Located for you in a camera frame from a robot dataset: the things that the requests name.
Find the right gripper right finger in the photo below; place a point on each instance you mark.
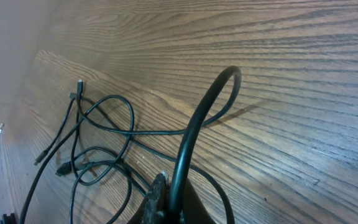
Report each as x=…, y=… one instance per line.
x=194, y=211

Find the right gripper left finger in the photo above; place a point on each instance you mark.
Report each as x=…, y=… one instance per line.
x=153, y=207

